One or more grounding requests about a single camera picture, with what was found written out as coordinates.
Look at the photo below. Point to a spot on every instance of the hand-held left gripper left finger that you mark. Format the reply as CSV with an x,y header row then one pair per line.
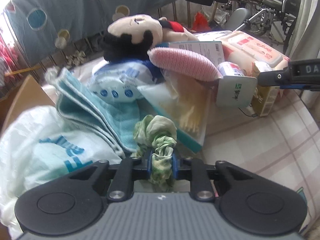
x,y
149,166

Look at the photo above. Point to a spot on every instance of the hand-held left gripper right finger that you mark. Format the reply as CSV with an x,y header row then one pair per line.
x,y
175,167

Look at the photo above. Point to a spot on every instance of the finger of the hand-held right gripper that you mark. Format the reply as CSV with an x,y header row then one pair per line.
x,y
273,77

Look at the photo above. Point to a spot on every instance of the green tie-dye scrunchie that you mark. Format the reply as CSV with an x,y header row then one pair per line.
x,y
160,130

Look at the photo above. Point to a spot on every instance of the yogurt cup with foil lid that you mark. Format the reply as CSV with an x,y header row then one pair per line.
x,y
235,92

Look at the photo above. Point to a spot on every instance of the white blue face mask box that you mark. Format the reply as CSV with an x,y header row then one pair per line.
x,y
200,48

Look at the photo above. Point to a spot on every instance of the pink ribbed sponge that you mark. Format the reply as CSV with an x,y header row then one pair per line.
x,y
185,62

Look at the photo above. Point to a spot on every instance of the teal woven towel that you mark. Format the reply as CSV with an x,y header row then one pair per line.
x,y
82,105

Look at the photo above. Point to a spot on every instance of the blue white wet wipes pack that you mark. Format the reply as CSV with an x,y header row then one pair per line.
x,y
117,80

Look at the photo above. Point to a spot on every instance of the brown cardboard box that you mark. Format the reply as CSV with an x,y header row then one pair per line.
x,y
27,92

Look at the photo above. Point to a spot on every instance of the yellow carton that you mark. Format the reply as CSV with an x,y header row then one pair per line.
x,y
265,100

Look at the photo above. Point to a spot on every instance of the pink tissue pack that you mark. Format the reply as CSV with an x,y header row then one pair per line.
x,y
255,47

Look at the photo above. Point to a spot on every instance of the white curtain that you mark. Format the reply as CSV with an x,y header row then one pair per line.
x,y
307,17

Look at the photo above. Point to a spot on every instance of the clear bag of cotton swabs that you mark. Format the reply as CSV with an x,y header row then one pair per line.
x,y
185,110

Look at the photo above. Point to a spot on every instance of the wheelchair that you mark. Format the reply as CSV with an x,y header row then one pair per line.
x,y
290,2

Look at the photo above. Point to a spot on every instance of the small red plastic bag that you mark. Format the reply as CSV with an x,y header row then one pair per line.
x,y
201,22

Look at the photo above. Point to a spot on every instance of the large white plastic bag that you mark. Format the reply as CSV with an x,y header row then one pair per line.
x,y
30,150

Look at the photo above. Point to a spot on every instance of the black-haired plush doll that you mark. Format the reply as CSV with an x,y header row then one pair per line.
x,y
135,27

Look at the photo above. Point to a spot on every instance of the yellow rod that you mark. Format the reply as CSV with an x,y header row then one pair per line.
x,y
22,70

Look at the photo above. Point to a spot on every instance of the grey blue circle-print blanket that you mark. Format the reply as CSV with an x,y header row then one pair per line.
x,y
75,10

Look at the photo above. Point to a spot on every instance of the pink hanging clothes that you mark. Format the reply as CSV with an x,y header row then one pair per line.
x,y
5,62

